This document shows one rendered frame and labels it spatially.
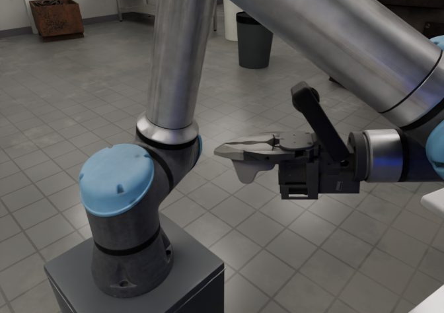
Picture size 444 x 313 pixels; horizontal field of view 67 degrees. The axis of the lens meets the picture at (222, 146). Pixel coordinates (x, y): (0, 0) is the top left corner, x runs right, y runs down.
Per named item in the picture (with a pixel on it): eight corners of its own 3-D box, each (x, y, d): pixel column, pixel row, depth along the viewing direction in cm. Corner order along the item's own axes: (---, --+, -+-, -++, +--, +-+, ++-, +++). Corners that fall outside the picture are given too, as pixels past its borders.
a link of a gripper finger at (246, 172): (213, 188, 50) (276, 187, 49) (209, 151, 48) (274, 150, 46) (217, 178, 53) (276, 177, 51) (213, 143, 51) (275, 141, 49)
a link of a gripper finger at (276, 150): (242, 165, 46) (308, 164, 45) (242, 154, 46) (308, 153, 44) (246, 151, 51) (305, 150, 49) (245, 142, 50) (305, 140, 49)
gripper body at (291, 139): (276, 201, 49) (365, 201, 46) (273, 145, 45) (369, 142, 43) (277, 176, 55) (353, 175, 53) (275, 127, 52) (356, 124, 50)
